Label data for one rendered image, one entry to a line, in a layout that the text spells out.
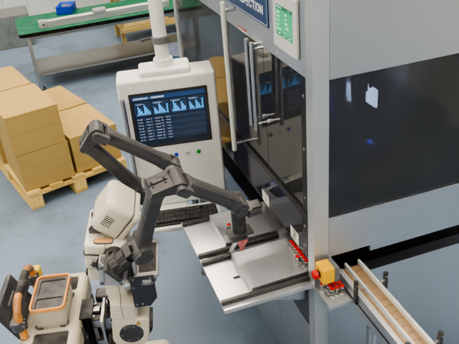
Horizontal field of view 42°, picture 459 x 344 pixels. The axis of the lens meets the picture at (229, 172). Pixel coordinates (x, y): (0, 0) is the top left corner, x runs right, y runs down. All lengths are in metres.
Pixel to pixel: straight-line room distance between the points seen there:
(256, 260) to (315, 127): 0.81
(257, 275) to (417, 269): 0.74
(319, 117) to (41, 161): 3.26
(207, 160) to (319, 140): 1.13
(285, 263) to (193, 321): 1.19
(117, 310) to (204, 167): 1.01
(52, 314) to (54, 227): 2.27
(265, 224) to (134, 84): 0.95
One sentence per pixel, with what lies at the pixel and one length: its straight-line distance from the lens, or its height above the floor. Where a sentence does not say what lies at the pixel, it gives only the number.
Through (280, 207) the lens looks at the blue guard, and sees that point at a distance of 2.74.
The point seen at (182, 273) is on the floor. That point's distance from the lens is 4.12.
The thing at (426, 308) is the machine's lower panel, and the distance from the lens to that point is 3.06.
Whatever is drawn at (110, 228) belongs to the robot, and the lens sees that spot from 2.37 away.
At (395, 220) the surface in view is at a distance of 2.61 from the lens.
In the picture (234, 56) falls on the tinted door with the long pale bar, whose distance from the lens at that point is 2.94.
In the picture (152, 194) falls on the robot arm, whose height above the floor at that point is 1.56.
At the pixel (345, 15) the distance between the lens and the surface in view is 2.09.
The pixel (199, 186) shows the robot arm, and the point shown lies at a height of 1.52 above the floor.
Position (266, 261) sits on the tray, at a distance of 2.73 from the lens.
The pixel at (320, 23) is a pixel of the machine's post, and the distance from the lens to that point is 2.05.
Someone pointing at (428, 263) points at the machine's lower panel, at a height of 0.82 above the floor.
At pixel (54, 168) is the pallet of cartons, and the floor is 0.28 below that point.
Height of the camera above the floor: 2.58
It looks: 30 degrees down
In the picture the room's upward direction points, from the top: 5 degrees counter-clockwise
